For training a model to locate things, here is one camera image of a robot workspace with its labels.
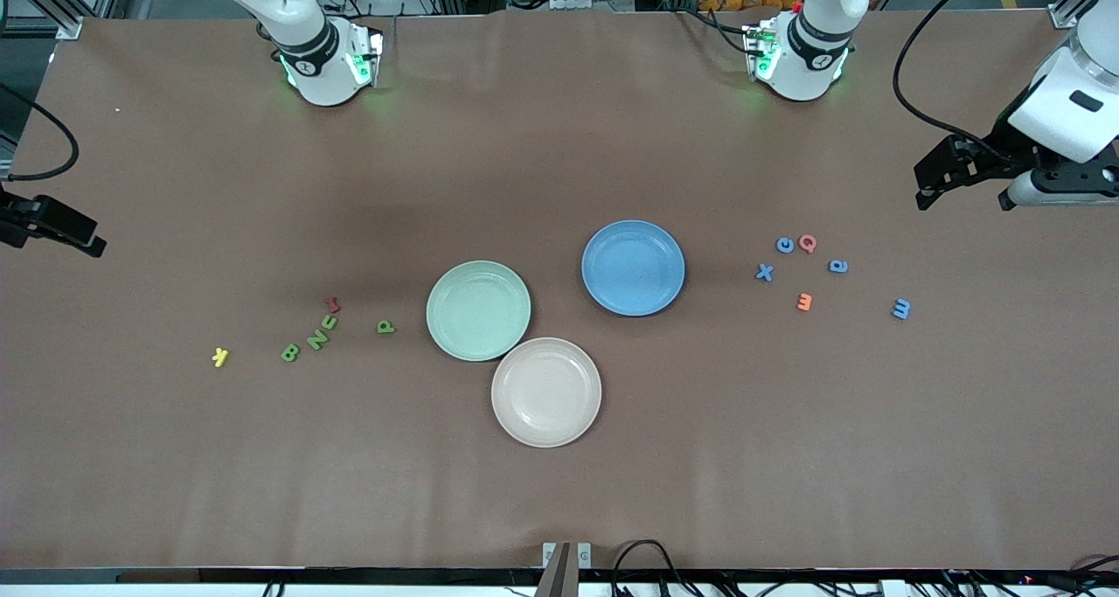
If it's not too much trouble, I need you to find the blue plate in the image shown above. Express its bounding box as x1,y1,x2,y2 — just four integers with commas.
581,219,687,318

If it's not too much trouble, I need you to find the light green plate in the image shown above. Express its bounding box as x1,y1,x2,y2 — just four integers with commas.
426,260,532,363

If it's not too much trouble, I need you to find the pale pink plate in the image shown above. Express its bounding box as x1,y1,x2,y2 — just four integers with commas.
490,337,603,449

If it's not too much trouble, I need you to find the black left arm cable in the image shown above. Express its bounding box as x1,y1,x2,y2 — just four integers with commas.
892,0,1015,156

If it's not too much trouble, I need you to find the aluminium frame profile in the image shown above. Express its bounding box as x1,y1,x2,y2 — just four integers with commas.
1049,0,1095,30
0,0,128,40

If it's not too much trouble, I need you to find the black base cable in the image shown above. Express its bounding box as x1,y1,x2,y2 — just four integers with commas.
660,0,754,38

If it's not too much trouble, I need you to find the black cable loop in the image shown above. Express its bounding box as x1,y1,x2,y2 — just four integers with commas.
610,539,700,597

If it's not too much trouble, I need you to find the small metal bracket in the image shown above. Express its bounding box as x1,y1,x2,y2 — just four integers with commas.
542,541,593,597

